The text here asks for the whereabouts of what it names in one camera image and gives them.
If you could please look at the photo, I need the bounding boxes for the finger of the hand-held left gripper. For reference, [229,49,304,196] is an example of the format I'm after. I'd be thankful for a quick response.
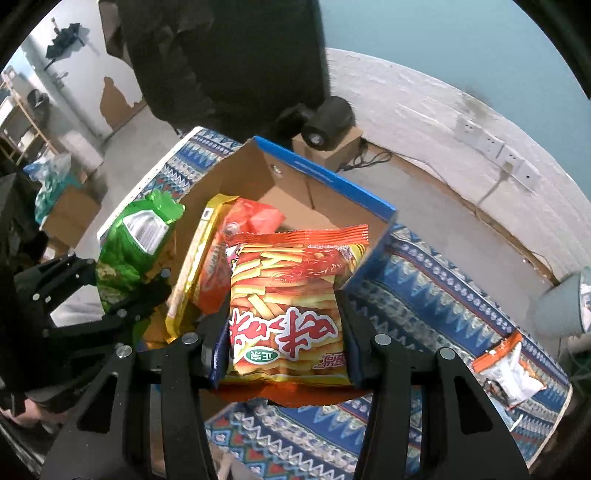
[46,271,172,354]
[14,254,100,326]

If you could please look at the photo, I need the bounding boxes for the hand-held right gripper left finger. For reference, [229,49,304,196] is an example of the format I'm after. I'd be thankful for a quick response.
[41,314,230,480]

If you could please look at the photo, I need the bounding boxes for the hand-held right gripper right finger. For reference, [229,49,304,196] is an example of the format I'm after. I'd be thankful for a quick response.
[339,291,532,480]

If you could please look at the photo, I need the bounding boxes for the green snack packet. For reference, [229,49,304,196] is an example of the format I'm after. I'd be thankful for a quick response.
[95,191,185,305]

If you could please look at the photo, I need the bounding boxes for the long yellow snack packet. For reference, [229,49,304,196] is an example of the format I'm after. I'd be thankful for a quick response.
[165,194,241,340]

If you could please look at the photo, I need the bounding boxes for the red yellow fries snack packet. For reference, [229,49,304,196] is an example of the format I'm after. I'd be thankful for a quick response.
[217,224,370,407]

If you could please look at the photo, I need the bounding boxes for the large orange snack packet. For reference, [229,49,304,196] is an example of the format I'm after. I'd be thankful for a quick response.
[194,198,287,315]

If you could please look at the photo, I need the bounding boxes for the blue cardboard box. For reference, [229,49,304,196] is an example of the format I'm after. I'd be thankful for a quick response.
[143,136,398,421]

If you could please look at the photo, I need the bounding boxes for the person's left hand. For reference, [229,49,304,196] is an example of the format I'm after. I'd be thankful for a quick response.
[0,397,61,426]

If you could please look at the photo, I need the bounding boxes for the large brown cardboard box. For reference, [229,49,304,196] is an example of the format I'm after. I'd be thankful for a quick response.
[41,185,102,250]

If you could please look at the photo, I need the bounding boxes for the light blue plastic bags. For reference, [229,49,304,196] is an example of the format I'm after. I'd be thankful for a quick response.
[23,152,75,222]

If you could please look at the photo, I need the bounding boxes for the patterned blue table cloth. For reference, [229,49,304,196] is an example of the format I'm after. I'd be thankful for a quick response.
[97,127,573,480]

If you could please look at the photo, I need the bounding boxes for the white plastic bucket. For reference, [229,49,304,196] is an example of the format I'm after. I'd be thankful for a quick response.
[62,131,105,171]

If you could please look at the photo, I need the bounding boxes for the wooden shelf rack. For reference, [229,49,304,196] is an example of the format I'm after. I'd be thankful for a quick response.
[0,67,51,162]

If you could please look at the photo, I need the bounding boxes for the white and orange snack packet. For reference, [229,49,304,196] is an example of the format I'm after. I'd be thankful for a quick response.
[472,330,548,411]

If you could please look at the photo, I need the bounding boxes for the small brown cardboard box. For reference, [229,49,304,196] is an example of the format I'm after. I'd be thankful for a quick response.
[292,127,365,172]

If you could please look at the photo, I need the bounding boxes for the grey waste bin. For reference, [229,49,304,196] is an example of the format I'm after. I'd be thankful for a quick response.
[529,267,591,337]

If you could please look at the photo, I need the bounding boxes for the black hanging cloth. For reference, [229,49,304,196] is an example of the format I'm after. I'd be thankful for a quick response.
[99,0,331,144]

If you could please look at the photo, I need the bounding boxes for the black floor cable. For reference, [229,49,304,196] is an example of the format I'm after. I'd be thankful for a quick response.
[339,138,393,174]

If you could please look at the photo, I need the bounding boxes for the grey power cable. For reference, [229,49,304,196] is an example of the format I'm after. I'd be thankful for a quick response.
[475,164,514,206]

